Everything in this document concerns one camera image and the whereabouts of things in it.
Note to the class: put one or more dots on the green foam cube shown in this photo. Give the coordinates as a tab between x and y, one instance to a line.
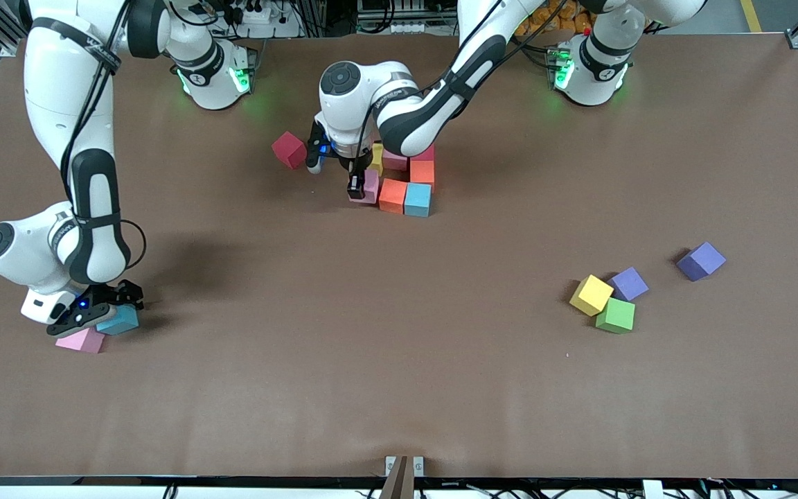
616	317

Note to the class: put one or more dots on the pink foam cube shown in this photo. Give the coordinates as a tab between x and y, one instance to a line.
371	187
395	161
84	341

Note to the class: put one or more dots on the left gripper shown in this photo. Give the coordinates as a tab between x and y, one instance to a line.
356	168

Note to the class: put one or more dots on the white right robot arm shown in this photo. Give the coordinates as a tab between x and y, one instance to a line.
94	242

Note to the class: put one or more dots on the orange foam cube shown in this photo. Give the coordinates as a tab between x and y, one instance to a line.
422	173
393	196

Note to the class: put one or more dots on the brown mounting bar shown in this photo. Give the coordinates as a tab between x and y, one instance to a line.
399	482

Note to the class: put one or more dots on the brown paper table cover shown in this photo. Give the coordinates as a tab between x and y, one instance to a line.
371	346

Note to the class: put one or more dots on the cyan foam cube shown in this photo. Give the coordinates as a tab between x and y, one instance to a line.
418	201
122	322

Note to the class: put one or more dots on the yellow floor tape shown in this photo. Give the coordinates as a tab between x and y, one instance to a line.
752	15

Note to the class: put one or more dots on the yellow foam cube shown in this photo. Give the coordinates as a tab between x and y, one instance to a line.
591	294
377	158

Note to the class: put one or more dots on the white power strip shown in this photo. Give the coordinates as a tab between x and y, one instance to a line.
260	15

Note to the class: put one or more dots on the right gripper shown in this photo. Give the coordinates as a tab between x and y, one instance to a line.
126	292

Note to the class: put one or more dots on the pile of orange fruits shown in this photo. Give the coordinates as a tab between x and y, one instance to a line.
565	17

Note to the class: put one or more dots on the small white box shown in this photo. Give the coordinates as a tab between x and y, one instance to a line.
652	490

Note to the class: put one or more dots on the red foam cube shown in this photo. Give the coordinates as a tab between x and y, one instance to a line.
289	150
428	154

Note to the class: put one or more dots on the purple foam cube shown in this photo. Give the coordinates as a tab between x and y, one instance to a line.
701	260
631	283

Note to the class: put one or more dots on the small metal table bracket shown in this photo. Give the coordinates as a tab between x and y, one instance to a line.
418	466

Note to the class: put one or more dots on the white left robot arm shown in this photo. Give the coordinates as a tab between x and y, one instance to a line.
406	118

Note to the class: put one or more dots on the white rack device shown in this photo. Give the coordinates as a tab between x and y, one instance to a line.
399	26

